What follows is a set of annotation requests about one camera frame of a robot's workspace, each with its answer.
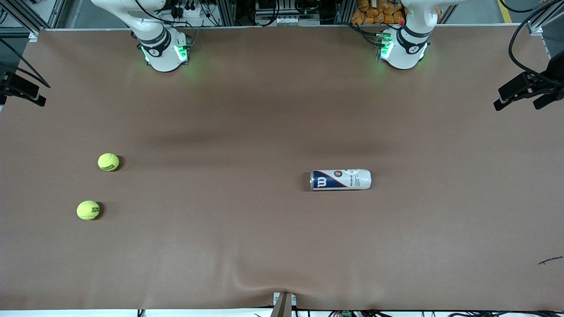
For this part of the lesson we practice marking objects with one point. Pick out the yellow tennis ball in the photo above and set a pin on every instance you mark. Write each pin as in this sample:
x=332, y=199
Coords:
x=108, y=162
x=88, y=210

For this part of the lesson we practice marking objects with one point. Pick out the white power strip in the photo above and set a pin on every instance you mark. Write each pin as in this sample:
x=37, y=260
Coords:
x=189, y=13

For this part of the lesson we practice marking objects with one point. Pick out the grey table edge clamp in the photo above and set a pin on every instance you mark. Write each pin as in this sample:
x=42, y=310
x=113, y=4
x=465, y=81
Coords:
x=283, y=306

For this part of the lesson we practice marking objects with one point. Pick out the white terminal block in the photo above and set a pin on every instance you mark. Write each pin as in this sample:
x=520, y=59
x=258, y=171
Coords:
x=295, y=20

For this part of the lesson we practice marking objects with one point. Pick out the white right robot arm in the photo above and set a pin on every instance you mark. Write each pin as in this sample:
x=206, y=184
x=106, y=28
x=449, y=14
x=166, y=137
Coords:
x=163, y=57

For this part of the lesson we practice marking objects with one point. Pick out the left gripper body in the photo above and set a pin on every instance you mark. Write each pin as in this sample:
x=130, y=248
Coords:
x=554, y=75

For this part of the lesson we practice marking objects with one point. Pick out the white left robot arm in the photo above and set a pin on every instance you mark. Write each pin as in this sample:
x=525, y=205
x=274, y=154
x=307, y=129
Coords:
x=403, y=55

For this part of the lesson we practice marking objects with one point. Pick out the orange packaged goods pile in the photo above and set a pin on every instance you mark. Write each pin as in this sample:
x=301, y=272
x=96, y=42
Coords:
x=374, y=15

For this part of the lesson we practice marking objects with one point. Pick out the brown table mat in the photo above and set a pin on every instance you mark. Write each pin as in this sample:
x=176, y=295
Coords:
x=264, y=110

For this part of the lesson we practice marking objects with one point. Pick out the silver aluminium frame strut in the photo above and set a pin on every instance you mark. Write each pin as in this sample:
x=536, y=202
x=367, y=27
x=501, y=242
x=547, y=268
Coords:
x=27, y=22
x=535, y=28

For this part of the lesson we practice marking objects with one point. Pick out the white blue tennis ball can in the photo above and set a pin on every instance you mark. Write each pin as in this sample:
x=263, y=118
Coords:
x=348, y=179

